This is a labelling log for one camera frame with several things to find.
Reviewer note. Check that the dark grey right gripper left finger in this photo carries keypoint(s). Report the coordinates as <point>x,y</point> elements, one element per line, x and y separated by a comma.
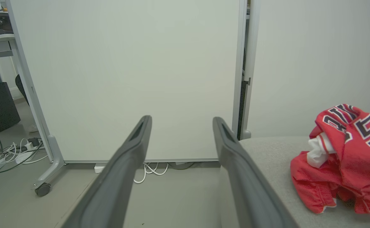
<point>115,180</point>

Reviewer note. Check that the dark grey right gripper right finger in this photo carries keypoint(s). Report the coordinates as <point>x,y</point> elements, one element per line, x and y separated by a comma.
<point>245,186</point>

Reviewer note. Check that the red mesh shorts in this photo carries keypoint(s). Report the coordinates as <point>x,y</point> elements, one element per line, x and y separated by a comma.
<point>314,186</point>

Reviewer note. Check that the red lettered jersey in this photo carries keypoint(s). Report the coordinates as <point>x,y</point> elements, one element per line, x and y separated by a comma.
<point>352,142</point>

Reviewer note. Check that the black caster wheel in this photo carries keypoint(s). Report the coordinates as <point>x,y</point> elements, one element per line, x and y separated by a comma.
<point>42,189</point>

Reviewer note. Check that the black plug adapter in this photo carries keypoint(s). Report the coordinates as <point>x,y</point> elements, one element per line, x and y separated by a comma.
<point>33,142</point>

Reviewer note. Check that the white partition board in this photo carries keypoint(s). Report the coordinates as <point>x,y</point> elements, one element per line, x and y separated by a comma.
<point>134,63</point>
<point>314,63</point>

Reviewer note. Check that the black chair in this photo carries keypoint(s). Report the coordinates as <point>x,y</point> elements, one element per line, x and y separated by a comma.
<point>21,90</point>

